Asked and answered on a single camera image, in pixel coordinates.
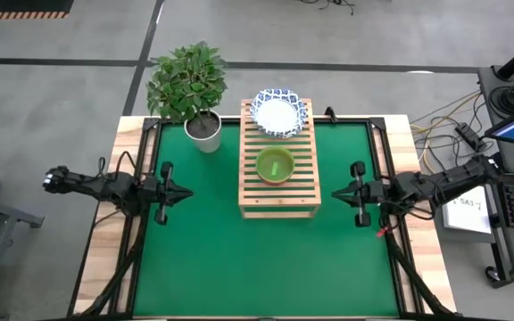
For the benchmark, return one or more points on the white plant pot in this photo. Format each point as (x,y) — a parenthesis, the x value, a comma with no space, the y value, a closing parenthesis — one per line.
(203,142)

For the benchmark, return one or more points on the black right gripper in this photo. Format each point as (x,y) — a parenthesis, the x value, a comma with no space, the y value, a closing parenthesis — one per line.
(364,194)

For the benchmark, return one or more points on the black aluminium table frame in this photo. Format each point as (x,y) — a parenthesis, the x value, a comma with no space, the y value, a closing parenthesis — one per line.
(378,123)

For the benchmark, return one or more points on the black clamp device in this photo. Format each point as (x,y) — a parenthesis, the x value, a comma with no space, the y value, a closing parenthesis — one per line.
(329,113)

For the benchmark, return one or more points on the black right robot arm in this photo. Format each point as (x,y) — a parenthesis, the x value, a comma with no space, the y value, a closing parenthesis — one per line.
(440,185)

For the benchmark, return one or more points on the orange black hazard tape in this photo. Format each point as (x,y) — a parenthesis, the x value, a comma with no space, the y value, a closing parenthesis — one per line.
(16,15)

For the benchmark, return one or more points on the wooden slatted shelf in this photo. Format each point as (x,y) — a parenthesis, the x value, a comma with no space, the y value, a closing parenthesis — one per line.
(284,198)

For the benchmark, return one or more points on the red plastic bowl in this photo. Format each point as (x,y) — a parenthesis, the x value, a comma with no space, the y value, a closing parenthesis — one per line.
(276,183)

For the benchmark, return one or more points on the black power strip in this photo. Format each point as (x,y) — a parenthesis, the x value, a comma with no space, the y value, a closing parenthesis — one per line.
(469,136)

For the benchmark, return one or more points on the black floor mat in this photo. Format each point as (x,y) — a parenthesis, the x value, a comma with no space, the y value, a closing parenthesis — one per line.
(16,4)

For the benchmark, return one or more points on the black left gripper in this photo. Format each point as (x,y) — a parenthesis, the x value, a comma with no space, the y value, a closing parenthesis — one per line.
(163,194)

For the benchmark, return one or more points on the green leafy potted plant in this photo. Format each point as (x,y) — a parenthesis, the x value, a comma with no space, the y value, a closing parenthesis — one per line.
(185,80)

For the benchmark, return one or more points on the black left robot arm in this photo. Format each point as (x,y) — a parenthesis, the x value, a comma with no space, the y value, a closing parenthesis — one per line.
(105,187)

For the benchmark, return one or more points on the blue patterned paper bowl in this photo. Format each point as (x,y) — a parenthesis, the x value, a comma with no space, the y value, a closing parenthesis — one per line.
(277,113)

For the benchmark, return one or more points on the white labelled paper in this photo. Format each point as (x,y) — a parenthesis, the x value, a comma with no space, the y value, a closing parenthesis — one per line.
(466,218)

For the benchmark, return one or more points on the green table mat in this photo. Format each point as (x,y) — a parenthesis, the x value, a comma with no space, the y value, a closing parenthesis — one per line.
(261,267)

